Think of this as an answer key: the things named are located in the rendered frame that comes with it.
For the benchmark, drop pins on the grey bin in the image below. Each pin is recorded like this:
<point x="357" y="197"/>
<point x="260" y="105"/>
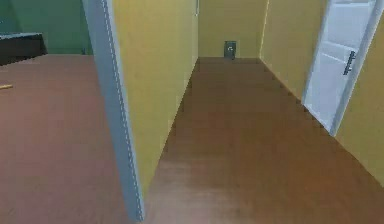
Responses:
<point x="230" y="50"/>

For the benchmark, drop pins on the white room door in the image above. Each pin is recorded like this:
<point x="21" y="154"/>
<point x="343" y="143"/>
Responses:
<point x="336" y="66"/>

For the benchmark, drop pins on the black cabinet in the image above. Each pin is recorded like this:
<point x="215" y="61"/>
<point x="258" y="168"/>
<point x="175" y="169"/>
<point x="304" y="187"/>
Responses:
<point x="18" y="46"/>

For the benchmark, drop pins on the yellow stick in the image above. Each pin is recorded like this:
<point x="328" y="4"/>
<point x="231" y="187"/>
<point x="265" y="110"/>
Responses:
<point x="5" y="87"/>

